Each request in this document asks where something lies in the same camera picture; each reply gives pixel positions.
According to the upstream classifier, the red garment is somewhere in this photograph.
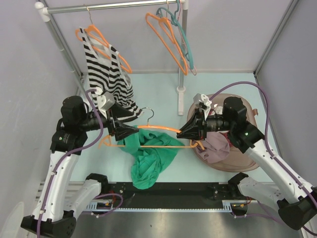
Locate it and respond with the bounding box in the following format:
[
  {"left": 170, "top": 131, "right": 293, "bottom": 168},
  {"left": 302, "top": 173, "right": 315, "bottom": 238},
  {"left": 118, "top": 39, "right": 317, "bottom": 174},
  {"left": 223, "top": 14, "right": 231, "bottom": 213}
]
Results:
[{"left": 222, "top": 132, "right": 237, "bottom": 148}]

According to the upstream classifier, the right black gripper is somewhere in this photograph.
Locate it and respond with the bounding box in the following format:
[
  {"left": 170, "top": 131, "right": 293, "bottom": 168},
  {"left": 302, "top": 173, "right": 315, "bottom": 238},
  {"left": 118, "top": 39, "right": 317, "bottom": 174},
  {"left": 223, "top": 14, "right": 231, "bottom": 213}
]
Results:
[{"left": 177, "top": 108, "right": 233, "bottom": 141}]

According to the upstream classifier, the black white striped tank top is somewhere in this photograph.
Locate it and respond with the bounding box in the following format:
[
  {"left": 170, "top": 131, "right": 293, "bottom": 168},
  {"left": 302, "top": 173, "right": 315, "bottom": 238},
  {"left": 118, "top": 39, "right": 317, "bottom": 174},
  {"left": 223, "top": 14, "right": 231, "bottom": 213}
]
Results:
[{"left": 77, "top": 27, "right": 142, "bottom": 122}]

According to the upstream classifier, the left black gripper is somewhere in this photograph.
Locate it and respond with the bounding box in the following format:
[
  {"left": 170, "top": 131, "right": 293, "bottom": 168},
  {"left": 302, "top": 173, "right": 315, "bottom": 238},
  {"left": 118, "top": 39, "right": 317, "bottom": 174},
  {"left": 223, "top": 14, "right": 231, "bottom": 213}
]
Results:
[{"left": 79, "top": 101, "right": 139, "bottom": 140}]

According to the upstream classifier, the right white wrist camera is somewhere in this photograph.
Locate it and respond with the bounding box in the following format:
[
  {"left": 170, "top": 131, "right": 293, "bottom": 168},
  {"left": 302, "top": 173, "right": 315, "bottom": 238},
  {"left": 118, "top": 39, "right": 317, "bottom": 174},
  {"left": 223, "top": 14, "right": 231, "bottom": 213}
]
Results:
[{"left": 193, "top": 93, "right": 211, "bottom": 119}]

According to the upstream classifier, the white garment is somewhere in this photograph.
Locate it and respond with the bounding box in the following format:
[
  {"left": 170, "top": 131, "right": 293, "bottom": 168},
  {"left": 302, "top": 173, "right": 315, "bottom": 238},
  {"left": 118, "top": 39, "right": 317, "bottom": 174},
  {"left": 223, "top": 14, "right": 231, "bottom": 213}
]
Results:
[{"left": 212, "top": 106, "right": 223, "bottom": 115}]

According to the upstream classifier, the pink mauve garment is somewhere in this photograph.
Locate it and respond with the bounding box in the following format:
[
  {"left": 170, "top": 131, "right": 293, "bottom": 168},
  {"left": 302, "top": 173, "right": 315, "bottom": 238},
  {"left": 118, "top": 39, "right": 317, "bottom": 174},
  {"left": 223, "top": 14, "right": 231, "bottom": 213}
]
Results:
[{"left": 194, "top": 132, "right": 230, "bottom": 164}]

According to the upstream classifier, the green tank top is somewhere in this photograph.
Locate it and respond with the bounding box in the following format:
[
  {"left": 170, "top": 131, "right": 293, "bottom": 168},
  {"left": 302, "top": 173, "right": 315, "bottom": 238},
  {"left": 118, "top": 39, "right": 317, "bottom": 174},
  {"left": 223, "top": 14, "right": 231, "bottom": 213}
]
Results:
[{"left": 117, "top": 129, "right": 184, "bottom": 190}]

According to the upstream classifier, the orange hanger front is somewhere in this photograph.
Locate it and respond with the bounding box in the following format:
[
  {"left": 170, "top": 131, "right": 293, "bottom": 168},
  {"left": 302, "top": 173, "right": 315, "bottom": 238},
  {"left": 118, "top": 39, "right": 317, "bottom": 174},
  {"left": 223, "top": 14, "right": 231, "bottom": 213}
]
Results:
[{"left": 98, "top": 108, "right": 205, "bottom": 150}]

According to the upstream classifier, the teal hanger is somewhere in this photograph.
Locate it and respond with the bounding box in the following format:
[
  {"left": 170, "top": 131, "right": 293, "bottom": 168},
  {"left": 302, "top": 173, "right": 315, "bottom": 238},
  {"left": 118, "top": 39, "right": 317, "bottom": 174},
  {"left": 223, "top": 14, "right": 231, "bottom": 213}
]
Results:
[{"left": 154, "top": 0, "right": 197, "bottom": 75}]

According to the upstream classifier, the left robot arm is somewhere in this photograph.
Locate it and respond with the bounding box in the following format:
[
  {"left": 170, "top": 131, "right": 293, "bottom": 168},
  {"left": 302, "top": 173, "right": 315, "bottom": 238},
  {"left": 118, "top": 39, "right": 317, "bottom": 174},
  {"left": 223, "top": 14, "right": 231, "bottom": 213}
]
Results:
[{"left": 20, "top": 93, "right": 137, "bottom": 238}]

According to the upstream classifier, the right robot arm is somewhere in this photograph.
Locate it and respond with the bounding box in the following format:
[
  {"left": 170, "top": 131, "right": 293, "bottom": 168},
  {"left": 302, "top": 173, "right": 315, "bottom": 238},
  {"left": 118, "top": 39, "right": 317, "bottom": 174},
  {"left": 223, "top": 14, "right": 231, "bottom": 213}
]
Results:
[{"left": 177, "top": 97, "right": 317, "bottom": 230}]

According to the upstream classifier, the orange hanger with striped top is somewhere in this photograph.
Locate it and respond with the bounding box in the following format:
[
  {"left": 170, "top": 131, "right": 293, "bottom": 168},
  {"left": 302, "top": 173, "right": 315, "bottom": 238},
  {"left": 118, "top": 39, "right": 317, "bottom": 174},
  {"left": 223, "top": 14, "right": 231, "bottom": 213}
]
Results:
[{"left": 83, "top": 4, "right": 132, "bottom": 73}]

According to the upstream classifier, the pink thin hanger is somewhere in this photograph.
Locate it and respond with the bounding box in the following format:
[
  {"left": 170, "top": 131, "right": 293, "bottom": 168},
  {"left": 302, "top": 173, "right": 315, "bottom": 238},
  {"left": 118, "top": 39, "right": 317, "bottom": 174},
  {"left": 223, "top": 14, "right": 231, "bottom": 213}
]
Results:
[{"left": 173, "top": 0, "right": 197, "bottom": 75}]

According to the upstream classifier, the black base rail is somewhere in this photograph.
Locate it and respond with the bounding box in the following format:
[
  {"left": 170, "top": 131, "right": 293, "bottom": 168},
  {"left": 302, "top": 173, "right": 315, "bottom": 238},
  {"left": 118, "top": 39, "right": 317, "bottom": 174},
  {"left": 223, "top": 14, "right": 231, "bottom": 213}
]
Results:
[{"left": 94, "top": 182, "right": 258, "bottom": 216}]

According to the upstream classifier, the brown plastic laundry basket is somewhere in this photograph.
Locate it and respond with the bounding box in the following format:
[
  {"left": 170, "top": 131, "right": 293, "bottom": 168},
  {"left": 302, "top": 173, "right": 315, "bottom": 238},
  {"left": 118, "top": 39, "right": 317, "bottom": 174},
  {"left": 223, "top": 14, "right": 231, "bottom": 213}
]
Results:
[{"left": 193, "top": 93, "right": 259, "bottom": 172}]

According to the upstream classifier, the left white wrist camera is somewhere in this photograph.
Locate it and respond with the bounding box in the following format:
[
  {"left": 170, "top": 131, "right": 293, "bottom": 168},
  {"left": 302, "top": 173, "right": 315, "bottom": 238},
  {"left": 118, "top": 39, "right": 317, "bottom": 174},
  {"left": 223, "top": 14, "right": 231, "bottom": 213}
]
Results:
[{"left": 97, "top": 91, "right": 115, "bottom": 112}]

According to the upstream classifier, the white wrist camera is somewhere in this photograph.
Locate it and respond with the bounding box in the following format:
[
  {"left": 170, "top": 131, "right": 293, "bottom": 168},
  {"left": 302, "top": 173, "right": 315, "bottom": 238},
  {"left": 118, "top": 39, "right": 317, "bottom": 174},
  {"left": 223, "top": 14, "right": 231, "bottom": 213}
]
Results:
[
  {"left": 193, "top": 93, "right": 211, "bottom": 119},
  {"left": 97, "top": 91, "right": 115, "bottom": 112}
]

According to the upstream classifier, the metal clothes rack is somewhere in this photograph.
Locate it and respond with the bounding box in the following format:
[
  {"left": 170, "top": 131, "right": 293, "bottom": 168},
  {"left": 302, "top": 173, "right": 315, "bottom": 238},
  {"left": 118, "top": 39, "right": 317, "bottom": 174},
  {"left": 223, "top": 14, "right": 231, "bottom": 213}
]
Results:
[{"left": 35, "top": 0, "right": 189, "bottom": 116}]

